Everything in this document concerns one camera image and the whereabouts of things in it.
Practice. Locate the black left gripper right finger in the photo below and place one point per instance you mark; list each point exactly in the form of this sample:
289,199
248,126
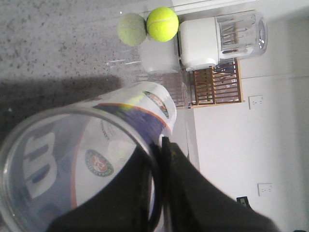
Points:
196,205

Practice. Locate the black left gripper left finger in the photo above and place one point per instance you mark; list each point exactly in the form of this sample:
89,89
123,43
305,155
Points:
128,201

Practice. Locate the clear plastic tennis ball can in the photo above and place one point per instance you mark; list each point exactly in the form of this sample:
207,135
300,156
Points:
52,160

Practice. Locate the centre yellow tennis ball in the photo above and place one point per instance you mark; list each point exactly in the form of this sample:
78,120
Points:
162,24

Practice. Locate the small black plug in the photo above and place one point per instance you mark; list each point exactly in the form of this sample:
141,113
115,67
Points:
243,200

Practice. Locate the wooden slatted rack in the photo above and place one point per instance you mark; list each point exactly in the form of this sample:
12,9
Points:
217,85

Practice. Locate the white blender appliance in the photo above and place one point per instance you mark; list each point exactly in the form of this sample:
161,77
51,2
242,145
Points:
206,42

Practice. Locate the lower white wall socket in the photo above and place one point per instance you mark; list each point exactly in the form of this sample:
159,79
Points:
265,189

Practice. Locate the white wall socket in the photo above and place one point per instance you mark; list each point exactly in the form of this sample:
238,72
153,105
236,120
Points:
255,102
265,189

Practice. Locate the upper white wall socket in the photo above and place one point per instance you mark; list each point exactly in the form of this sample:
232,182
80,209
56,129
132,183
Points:
255,102

